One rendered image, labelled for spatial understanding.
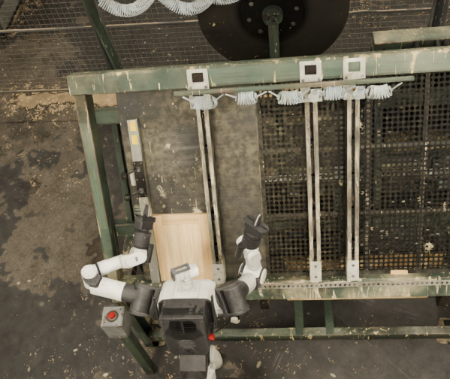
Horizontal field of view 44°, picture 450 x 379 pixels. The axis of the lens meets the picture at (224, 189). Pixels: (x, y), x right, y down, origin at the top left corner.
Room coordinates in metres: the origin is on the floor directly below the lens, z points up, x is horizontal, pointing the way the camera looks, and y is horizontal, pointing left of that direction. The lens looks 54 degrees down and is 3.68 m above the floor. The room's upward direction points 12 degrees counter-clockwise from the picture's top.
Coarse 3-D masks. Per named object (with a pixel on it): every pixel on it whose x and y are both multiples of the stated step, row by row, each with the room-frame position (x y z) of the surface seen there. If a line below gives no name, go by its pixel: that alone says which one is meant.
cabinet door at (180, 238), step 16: (160, 224) 1.69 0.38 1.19; (176, 224) 1.67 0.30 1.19; (192, 224) 1.65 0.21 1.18; (160, 240) 1.64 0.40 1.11; (176, 240) 1.62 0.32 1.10; (192, 240) 1.60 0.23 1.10; (208, 240) 1.58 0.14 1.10; (160, 256) 1.59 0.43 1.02; (176, 256) 1.57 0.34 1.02; (192, 256) 1.55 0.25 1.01; (208, 256) 1.53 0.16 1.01; (160, 272) 1.54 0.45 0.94; (208, 272) 1.48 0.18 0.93
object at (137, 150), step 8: (128, 120) 2.00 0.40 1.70; (136, 120) 1.99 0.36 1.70; (128, 128) 1.98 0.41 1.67; (136, 128) 1.97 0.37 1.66; (136, 144) 1.93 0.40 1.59; (136, 152) 1.91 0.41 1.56; (136, 160) 1.89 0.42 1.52; (144, 168) 1.87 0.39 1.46; (144, 200) 1.77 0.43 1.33; (152, 232) 1.66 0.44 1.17; (152, 240) 1.64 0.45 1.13; (152, 256) 1.59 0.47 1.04; (152, 264) 1.56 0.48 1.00; (152, 272) 1.54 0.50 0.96; (152, 280) 1.51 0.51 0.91; (160, 280) 1.50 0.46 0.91
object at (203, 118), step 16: (208, 80) 1.96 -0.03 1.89; (192, 96) 1.94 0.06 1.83; (208, 112) 1.91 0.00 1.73; (208, 128) 1.86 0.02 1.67; (208, 144) 1.82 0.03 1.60; (208, 160) 1.80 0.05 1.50; (208, 176) 1.76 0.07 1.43; (208, 192) 1.69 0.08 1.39; (208, 208) 1.64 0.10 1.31; (208, 224) 1.60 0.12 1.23; (224, 272) 1.44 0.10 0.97
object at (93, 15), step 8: (88, 0) 2.58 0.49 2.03; (88, 8) 2.58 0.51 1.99; (96, 16) 2.61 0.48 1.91; (96, 24) 2.60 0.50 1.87; (104, 32) 2.63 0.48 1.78; (272, 32) 2.36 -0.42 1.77; (104, 40) 2.63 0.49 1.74; (272, 40) 2.34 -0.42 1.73; (104, 48) 2.66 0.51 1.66; (112, 48) 2.65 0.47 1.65; (272, 48) 2.33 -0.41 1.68; (112, 56) 2.65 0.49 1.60; (272, 56) 2.32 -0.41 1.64; (112, 64) 2.69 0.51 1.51; (120, 64) 2.68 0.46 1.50; (272, 96) 2.25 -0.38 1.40; (280, 160) 2.08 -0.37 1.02; (280, 168) 2.06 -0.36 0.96; (280, 192) 2.01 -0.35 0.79
